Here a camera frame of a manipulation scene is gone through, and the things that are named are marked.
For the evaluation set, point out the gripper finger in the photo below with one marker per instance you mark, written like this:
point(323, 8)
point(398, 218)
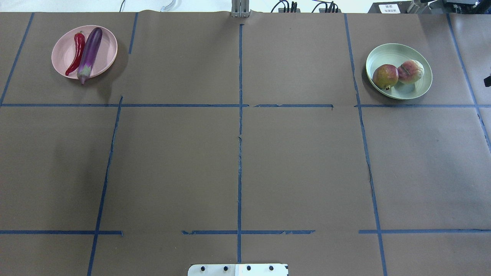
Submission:
point(487, 81)

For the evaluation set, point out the peach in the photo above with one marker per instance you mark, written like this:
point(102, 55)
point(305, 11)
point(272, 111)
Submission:
point(410, 71)

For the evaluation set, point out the red yellow pomegranate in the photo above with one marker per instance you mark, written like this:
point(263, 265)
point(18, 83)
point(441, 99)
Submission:
point(386, 76)

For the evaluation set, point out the purple eggplant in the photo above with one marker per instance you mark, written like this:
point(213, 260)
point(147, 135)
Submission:
point(89, 55)

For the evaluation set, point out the red chili pepper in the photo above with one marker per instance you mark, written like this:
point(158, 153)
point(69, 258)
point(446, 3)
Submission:
point(80, 42)

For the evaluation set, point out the green plate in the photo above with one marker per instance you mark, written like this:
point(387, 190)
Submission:
point(395, 54)

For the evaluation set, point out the pink plate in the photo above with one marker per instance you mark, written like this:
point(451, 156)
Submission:
point(64, 51)

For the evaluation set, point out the aluminium frame post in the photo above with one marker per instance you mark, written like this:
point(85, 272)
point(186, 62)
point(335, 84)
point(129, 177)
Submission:
point(240, 8)

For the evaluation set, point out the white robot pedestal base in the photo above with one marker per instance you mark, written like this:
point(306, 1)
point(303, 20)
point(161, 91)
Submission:
point(254, 269)

